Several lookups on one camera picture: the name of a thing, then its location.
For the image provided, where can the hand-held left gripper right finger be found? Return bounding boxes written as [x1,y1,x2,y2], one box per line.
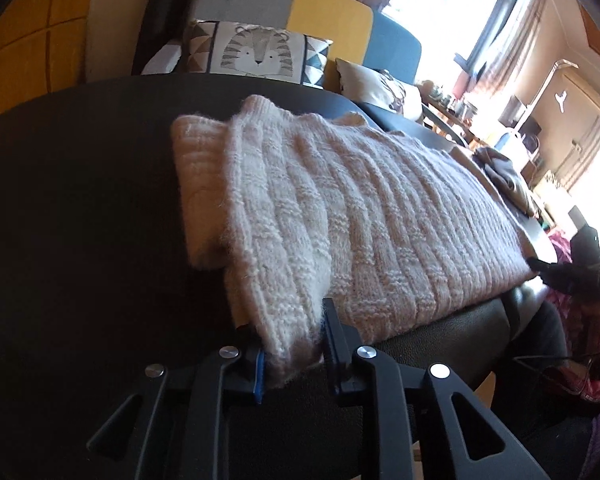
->
[321,297,550,480]

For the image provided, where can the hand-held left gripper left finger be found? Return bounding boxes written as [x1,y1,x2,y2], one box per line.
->
[86,322,268,480]

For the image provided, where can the cream knitted sweater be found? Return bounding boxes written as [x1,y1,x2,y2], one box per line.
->
[170,94,540,391]

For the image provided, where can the person's floral top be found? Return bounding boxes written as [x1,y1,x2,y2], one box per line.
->
[542,227,600,411]

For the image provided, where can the crumpled garment pile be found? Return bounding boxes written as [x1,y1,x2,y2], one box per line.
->
[472,145,538,218]

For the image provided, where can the white blue container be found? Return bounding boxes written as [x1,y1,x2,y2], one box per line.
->
[492,132,530,171]

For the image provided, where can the white standing air conditioner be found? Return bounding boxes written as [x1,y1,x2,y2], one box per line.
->
[544,60,600,181]

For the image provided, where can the wooden shelf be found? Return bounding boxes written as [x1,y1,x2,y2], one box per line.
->
[422,80,485,147]

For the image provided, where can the row of small jars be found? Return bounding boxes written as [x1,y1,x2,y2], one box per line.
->
[425,80,480,117]

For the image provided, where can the sheer curtain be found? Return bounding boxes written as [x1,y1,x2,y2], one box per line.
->
[474,0,550,96]

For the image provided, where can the deer print pillow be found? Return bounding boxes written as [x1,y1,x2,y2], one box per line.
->
[335,57,425,123]

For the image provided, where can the window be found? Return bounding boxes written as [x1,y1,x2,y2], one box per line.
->
[380,0,515,61]

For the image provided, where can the tiger print pillow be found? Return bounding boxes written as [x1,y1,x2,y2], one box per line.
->
[182,19,333,90]

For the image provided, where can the grey yellow blue sofa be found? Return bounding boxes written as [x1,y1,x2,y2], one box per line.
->
[142,0,425,121]

